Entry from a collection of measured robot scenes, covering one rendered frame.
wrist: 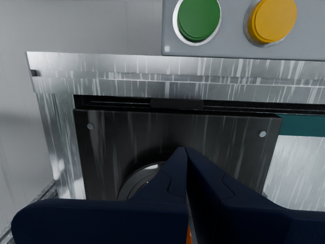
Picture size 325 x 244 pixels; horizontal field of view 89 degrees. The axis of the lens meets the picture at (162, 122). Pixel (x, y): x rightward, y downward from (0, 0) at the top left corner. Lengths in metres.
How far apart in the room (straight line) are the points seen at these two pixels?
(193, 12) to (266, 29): 0.07
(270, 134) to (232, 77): 0.08
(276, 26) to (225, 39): 0.04
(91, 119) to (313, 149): 0.32
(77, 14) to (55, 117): 0.17
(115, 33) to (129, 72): 0.12
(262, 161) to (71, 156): 0.24
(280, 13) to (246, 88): 0.07
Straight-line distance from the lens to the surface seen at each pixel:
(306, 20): 0.24
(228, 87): 0.20
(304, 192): 0.39
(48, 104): 0.24
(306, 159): 0.35
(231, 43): 0.20
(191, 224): 0.18
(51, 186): 0.36
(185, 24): 0.18
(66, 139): 0.25
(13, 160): 0.47
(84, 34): 0.32
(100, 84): 0.21
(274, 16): 0.21
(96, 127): 0.21
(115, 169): 0.23
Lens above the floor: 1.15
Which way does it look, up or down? 71 degrees down
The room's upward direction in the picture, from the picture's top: 174 degrees counter-clockwise
